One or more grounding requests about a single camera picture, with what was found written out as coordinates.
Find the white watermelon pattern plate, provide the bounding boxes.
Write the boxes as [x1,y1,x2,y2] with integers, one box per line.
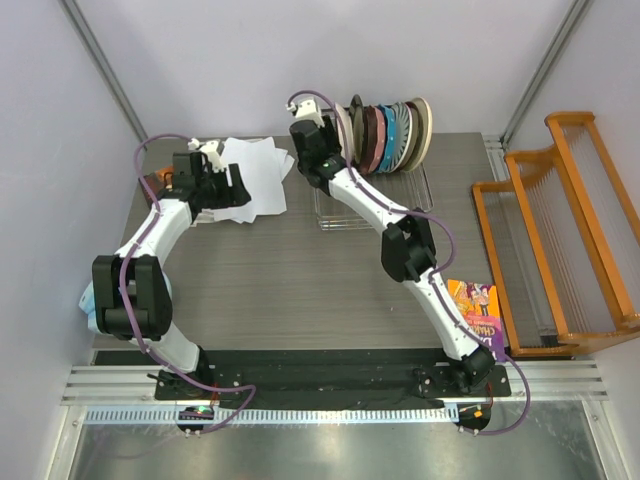
[334,103,345,157]

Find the black rimmed beige plate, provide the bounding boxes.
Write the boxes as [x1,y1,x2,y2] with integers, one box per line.
[349,94,366,174]

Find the pink polka dot plate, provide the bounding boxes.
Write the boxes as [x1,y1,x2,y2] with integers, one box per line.
[359,106,387,175]

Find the brown floral pattern plate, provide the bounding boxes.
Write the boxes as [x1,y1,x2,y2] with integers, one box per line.
[341,107,356,162]

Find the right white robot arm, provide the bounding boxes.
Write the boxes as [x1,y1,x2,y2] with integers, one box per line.
[289,117,496,395]

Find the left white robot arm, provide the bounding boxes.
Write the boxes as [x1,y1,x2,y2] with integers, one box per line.
[91,148,251,399]

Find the orange wooden rack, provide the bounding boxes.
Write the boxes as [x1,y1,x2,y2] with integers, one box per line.
[471,111,639,358]

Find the white cloth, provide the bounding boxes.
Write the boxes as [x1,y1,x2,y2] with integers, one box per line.
[197,137,294,224]

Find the dark brown book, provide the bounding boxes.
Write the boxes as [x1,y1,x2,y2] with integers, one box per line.
[139,166,174,208]

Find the teal polka dot plate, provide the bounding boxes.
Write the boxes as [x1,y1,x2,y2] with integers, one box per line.
[377,103,399,173]

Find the grey striped plate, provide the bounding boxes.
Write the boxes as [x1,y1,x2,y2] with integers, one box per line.
[390,102,412,172]

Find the cream plate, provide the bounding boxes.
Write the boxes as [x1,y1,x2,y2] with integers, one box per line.
[409,97,433,172]

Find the light blue headphones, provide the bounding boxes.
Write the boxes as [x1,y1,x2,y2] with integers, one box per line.
[79,279,174,340]

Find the orange Roald Dahl book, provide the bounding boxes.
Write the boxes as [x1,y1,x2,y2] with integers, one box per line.
[447,279,505,362]

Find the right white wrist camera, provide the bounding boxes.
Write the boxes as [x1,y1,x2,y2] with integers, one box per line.
[286,97,325,127]

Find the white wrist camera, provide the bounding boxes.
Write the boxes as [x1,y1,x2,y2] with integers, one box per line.
[187,138,226,173]
[286,97,325,127]

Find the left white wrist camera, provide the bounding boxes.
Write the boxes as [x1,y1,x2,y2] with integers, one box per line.
[187,138,226,173]

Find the metal wire dish rack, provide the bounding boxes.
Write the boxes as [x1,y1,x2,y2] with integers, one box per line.
[314,166,434,231]

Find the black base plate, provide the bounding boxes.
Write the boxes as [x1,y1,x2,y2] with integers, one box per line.
[95,348,511,411]

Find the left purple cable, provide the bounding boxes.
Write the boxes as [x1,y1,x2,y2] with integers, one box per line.
[117,132,257,434]

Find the purple cable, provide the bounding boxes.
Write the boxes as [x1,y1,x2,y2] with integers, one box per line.
[117,132,257,434]
[287,89,532,437]

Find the slotted cable duct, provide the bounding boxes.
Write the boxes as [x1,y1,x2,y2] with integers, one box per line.
[84,404,459,426]

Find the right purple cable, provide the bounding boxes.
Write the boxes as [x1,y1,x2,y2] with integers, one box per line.
[287,89,532,437]

